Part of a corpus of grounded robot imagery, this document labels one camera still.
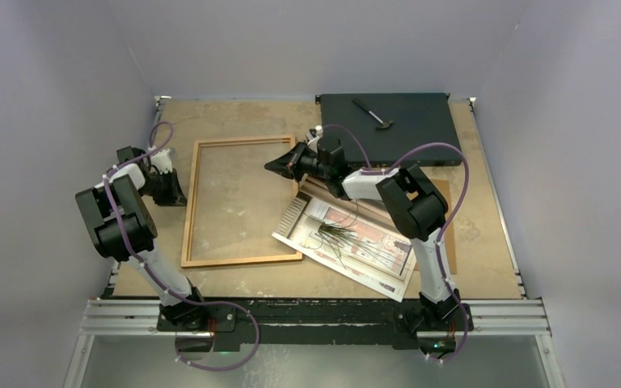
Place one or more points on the brown cardboard backing board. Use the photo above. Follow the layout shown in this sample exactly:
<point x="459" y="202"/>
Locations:
<point x="371" y="210"/>

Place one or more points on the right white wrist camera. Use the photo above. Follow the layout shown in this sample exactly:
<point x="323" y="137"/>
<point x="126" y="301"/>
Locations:
<point x="313" y="136"/>

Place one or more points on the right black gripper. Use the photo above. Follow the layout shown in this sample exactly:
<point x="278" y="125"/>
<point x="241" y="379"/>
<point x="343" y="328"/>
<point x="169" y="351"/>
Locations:
<point x="289" y="164"/>

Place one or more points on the small black handled hammer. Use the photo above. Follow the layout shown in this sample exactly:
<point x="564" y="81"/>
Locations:
<point x="382" y="124"/>

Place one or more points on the glossy plant photo print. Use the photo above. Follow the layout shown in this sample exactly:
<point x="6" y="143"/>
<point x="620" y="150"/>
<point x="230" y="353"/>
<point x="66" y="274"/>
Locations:
<point x="351" y="237"/>

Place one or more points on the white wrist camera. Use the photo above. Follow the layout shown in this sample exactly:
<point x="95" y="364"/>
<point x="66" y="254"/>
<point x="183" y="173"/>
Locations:
<point x="313" y="136"/>
<point x="160" y="160"/>

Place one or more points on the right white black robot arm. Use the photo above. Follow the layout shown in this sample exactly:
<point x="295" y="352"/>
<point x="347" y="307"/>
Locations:
<point x="415" y="206"/>

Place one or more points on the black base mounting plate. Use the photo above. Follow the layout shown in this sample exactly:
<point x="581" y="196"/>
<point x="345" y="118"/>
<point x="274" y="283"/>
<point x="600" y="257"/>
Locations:
<point x="233" y="321"/>

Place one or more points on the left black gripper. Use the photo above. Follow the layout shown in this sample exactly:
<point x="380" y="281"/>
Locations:
<point x="175" y="196"/>

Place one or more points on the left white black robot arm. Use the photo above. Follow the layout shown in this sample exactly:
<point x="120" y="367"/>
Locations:
<point x="120" y="226"/>

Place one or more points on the dark flat equipment case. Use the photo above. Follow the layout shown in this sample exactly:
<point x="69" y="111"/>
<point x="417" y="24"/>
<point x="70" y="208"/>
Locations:
<point x="419" y="118"/>

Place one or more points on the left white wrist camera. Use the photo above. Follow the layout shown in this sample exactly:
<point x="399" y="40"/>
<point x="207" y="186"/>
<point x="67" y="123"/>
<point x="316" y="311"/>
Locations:
<point x="160" y="160"/>

